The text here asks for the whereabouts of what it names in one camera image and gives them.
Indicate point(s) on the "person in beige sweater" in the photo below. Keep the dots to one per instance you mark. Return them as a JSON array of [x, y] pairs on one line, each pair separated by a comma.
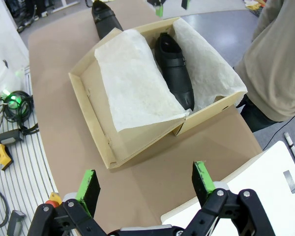
[[280, 61]]

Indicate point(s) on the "white tissue paper sheet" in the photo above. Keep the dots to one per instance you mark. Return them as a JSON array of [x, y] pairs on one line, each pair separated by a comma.
[[132, 81]]

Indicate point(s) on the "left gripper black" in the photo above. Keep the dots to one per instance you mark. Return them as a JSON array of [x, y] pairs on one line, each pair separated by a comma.
[[157, 2]]

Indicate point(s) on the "black leather shoe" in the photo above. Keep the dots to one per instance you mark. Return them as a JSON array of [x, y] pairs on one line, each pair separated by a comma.
[[174, 73], [104, 22]]

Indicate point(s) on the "yellow emergency stop box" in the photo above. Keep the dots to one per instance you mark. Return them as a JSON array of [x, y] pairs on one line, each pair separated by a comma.
[[1, 156], [54, 198]]

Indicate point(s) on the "white metal floor bar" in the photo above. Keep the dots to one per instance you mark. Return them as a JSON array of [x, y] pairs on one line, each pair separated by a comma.
[[291, 145]]

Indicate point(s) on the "grey slotted aluminium platform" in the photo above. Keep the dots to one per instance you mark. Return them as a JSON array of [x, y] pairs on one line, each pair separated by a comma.
[[27, 159]]

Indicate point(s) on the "grey handheld enabling device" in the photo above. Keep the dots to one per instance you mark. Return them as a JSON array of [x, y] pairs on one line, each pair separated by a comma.
[[16, 222], [7, 137]]

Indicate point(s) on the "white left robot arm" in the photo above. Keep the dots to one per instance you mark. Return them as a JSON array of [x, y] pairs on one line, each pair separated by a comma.
[[0, 76]]

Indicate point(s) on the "tan cardboard shoe box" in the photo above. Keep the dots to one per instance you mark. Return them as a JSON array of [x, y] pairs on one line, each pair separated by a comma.
[[137, 147]]

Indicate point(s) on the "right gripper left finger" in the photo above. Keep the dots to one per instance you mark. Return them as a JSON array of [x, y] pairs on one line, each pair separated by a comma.
[[87, 186]]

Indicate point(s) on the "colourful clothes pile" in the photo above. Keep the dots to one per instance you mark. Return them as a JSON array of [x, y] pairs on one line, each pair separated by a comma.
[[254, 6]]

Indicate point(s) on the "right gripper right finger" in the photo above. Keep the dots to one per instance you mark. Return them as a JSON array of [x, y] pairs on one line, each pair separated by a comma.
[[201, 179]]

